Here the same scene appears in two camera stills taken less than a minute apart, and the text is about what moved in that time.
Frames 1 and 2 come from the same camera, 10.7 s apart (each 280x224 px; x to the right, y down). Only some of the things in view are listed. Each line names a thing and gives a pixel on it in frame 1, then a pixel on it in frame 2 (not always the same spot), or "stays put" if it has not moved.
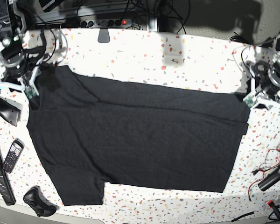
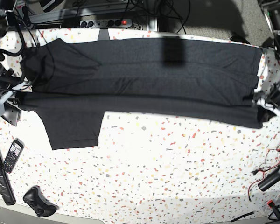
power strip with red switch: x=106 y=23 stays put
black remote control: x=13 y=155 stays put
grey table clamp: x=103 y=36 stays put
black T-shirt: x=90 y=130 -> x=73 y=83
